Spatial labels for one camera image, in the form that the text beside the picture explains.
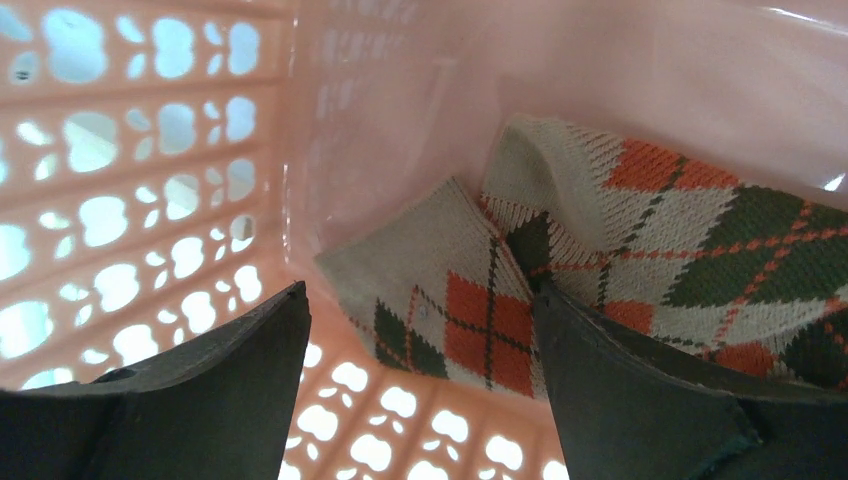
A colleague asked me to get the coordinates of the pink laundry basket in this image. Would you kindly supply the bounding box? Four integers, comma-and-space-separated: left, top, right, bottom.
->
1, 1, 847, 479

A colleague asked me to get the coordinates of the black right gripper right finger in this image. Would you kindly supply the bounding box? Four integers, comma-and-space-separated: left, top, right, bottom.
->
533, 282, 847, 479

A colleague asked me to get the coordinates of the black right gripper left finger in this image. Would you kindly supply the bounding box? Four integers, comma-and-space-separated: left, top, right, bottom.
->
1, 282, 311, 479

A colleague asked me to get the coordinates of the beige orange argyle sock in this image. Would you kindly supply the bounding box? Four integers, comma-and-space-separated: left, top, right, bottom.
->
316, 116, 847, 399

